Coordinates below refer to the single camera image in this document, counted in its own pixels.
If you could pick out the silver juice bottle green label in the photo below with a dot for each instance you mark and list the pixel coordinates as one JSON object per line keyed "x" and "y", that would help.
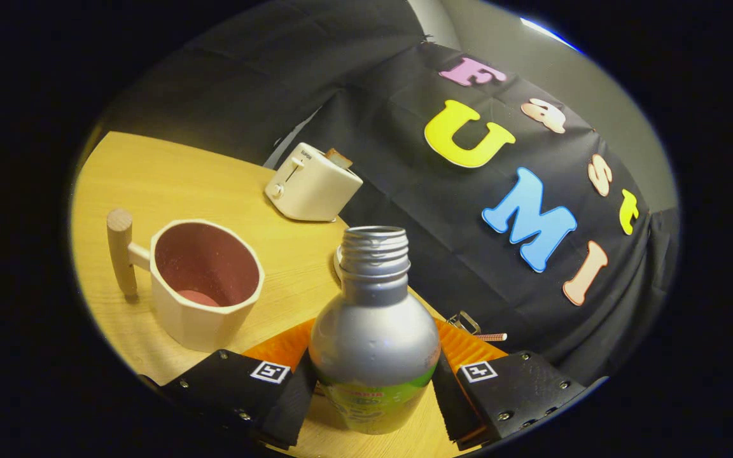
{"x": 373, "y": 343}

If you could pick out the striped paper straw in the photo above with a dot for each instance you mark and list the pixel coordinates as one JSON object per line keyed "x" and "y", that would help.
{"x": 492, "y": 336}

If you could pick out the wooden table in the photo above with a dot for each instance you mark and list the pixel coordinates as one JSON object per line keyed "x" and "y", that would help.
{"x": 169, "y": 178}

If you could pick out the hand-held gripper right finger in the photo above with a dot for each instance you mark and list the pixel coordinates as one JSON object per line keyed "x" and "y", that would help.
{"x": 450, "y": 404}

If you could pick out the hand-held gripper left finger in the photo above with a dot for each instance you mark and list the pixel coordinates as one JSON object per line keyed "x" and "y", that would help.
{"x": 290, "y": 407}

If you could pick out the cream toaster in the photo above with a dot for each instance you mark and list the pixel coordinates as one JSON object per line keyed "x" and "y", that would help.
{"x": 309, "y": 194}

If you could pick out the toast slice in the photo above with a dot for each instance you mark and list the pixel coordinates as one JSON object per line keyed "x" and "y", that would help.
{"x": 339, "y": 158}

